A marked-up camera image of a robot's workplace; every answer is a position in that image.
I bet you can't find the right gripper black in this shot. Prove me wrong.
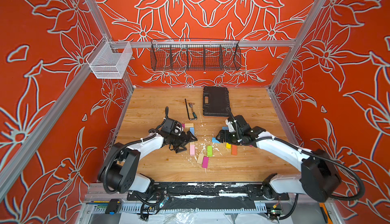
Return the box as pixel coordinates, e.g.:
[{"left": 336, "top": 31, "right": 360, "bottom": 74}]
[{"left": 216, "top": 128, "right": 244, "bottom": 144}]

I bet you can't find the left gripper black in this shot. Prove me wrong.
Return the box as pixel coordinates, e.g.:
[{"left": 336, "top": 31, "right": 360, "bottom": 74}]
[{"left": 169, "top": 130, "right": 197, "bottom": 152}]

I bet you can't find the pink block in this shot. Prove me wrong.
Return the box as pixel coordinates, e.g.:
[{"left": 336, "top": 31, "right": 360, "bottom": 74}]
[{"left": 190, "top": 144, "right": 196, "bottom": 156}]

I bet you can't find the natural wood block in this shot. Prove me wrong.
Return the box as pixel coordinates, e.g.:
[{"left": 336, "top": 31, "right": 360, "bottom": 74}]
[
  {"left": 184, "top": 123, "right": 194, "bottom": 128},
  {"left": 197, "top": 153, "right": 204, "bottom": 165}
]

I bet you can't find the green block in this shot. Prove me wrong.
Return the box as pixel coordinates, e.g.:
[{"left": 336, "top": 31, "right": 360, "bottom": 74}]
[{"left": 207, "top": 145, "right": 213, "bottom": 157}]

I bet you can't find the black plastic tool case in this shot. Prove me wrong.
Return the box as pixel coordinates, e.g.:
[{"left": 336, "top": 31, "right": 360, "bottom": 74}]
[{"left": 203, "top": 87, "right": 230, "bottom": 117}]

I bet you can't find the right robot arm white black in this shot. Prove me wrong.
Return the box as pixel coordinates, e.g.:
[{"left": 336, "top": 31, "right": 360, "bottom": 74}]
[{"left": 216, "top": 108, "right": 366, "bottom": 203}]

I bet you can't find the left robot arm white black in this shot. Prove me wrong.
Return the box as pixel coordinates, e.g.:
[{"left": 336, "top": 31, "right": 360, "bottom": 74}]
[{"left": 98, "top": 107, "right": 198, "bottom": 194}]

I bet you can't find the orange block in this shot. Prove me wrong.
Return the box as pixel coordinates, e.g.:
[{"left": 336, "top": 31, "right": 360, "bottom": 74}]
[{"left": 231, "top": 145, "right": 238, "bottom": 156}]

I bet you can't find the black hex key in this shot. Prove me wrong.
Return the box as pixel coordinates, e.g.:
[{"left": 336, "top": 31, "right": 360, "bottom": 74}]
[{"left": 184, "top": 99, "right": 197, "bottom": 120}]

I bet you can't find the magenta block lower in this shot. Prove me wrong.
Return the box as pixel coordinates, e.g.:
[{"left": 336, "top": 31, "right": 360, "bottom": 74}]
[{"left": 202, "top": 157, "right": 209, "bottom": 169}]

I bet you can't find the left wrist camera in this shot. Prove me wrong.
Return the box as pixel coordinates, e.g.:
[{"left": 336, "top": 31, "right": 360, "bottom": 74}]
[{"left": 173, "top": 122, "right": 183, "bottom": 135}]

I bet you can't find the green handled ratchet wrench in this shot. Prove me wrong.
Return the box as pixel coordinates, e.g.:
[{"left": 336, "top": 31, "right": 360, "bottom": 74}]
[{"left": 188, "top": 103, "right": 198, "bottom": 120}]

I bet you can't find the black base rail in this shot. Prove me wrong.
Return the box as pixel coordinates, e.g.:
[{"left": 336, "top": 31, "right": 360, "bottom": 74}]
[{"left": 127, "top": 182, "right": 290, "bottom": 202}]

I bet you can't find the black wire basket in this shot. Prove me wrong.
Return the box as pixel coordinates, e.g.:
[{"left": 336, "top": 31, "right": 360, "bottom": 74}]
[{"left": 150, "top": 38, "right": 242, "bottom": 72}]

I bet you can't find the white wire basket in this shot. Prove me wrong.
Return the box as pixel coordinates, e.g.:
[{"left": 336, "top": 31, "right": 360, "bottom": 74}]
[{"left": 86, "top": 36, "right": 133, "bottom": 79}]

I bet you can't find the orange handled tool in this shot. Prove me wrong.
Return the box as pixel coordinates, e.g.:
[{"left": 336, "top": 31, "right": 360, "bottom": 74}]
[{"left": 319, "top": 203, "right": 333, "bottom": 224}]

